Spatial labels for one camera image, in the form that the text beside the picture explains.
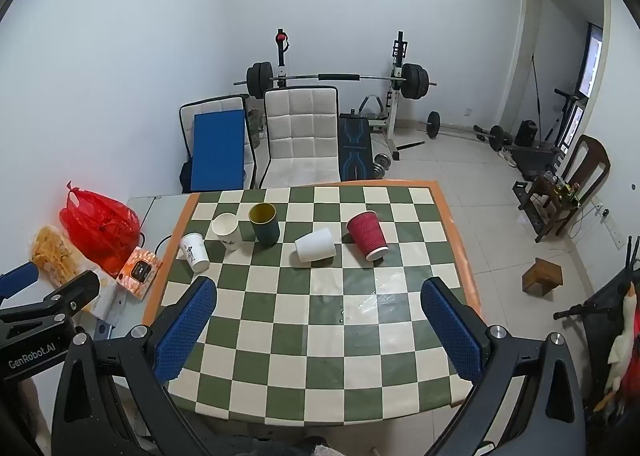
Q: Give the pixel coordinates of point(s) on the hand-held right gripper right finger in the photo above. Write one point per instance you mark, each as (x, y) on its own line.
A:
(450, 331)

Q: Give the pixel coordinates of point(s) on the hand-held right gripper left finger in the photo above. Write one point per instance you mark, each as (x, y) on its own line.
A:
(186, 331)

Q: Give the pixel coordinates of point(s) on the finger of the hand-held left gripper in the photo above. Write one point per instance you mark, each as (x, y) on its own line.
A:
(17, 281)
(75, 293)

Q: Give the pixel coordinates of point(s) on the person's left forearm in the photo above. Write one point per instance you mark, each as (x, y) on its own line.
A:
(35, 416)

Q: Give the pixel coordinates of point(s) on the tall white cup black logo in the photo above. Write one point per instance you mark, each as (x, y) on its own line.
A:
(195, 252)

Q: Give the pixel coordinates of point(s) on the short white printed paper cup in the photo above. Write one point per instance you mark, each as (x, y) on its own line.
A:
(228, 236)

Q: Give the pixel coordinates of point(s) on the dark green cup yellow inside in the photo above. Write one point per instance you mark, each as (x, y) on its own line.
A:
(265, 232)

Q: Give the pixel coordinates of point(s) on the red ribbed paper cup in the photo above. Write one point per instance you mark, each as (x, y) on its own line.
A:
(365, 233)

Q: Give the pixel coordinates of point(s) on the plain white paper cup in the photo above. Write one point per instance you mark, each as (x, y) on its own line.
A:
(315, 246)

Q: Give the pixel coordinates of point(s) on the white cardboard box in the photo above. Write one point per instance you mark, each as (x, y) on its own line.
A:
(107, 303)

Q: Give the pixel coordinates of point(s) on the yellow snack bag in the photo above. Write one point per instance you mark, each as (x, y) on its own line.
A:
(52, 256)

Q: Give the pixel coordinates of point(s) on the red plastic bag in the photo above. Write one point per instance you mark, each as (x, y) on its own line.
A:
(100, 231)

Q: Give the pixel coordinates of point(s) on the orange watch box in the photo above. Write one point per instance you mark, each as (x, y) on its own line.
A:
(140, 272)

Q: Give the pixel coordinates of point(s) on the small wooden stool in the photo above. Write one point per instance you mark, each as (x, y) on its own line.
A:
(541, 276)

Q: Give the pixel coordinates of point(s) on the white side cabinet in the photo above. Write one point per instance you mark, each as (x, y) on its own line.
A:
(152, 213)

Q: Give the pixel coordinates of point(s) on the green white checkered table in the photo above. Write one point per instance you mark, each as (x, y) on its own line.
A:
(325, 336)

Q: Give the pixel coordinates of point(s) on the black scooter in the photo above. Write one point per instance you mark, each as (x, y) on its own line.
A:
(600, 316)

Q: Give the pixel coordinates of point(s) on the white bird toy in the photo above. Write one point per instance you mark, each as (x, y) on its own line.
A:
(620, 346)

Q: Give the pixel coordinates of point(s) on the small metal dumbbell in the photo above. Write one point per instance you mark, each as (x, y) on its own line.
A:
(381, 165)

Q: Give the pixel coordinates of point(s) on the white shoes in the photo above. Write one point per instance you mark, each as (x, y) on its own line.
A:
(510, 158)

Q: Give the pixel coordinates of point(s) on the blue mat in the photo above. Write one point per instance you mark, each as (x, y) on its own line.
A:
(218, 151)

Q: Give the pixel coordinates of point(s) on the white power strip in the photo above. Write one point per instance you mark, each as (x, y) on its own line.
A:
(603, 211)

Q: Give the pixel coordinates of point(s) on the black exercise machine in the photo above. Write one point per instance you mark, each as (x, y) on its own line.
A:
(542, 156)

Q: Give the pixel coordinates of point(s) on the long barbell on floor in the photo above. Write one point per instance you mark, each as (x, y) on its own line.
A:
(433, 124)

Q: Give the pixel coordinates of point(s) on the black weight bench pad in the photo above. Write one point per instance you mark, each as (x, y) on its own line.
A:
(355, 146)

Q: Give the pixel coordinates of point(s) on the black cylinder speaker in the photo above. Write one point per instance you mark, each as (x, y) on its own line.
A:
(525, 133)

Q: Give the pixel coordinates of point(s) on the dark wooden chair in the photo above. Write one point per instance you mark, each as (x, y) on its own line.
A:
(592, 161)

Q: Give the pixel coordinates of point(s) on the white padded folding chair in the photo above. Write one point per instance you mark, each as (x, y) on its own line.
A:
(210, 104)

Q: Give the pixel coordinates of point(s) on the white quilted chair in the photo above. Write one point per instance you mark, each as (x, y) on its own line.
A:
(300, 131)

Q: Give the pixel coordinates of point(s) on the white weight rack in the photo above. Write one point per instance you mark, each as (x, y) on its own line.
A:
(397, 103)

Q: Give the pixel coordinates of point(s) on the barbell with black plates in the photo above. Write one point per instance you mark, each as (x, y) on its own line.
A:
(340, 78)

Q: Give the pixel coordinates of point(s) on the window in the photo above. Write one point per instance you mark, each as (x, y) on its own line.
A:
(592, 61)

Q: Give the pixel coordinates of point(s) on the door frame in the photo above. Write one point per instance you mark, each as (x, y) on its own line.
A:
(520, 36)

